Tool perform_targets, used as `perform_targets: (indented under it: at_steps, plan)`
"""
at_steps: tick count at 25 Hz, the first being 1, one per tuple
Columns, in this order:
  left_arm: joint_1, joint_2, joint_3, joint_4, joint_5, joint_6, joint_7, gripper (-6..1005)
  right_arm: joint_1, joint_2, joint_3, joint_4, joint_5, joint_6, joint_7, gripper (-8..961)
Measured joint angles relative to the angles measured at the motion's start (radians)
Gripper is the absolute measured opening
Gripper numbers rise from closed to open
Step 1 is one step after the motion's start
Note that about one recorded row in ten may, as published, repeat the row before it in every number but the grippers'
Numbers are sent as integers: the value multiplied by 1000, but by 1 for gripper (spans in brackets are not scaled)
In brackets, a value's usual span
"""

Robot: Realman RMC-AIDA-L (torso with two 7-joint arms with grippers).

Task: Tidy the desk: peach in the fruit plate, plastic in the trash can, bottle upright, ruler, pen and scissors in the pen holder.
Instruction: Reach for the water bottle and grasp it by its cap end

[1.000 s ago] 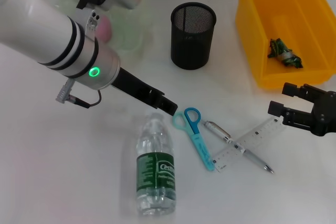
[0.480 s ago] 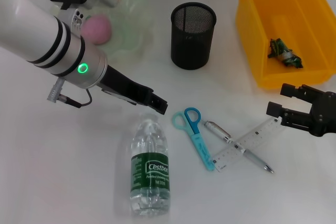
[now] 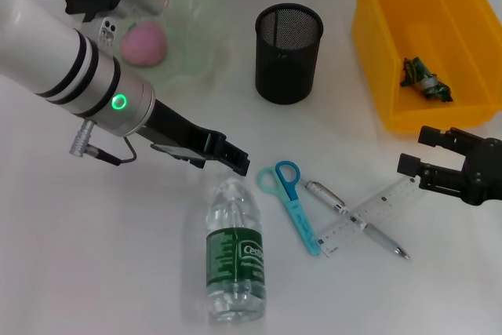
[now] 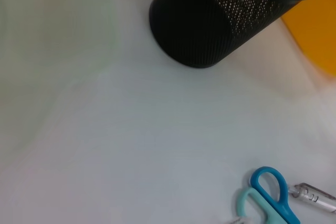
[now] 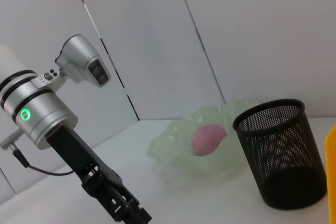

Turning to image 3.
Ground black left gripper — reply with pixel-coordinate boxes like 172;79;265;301
139;99;251;177

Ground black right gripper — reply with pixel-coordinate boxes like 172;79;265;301
396;126;502;206

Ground green plastic wrapper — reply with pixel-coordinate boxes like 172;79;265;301
398;56;454;103

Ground clear green-label water bottle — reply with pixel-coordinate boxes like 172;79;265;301
206;177;267;315

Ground pink toy peach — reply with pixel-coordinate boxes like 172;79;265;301
119;23;168;67

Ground transparent plastic ruler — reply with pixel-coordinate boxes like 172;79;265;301
315;177;423;258

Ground teal blue scissors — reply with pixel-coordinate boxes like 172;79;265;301
256;160;322;257

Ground clear silver pen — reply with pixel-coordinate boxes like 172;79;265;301
304;180;411;260

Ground black mesh pen holder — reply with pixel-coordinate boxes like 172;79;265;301
253;3;325;105

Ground pale green fruit plate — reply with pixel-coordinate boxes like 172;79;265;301
76;0;223;100

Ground yellow plastic bin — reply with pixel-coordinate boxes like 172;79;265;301
351;0;502;134

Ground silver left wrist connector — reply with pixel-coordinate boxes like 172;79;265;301
69;121;97;155

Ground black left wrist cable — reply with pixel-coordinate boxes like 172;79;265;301
92;137;136;166

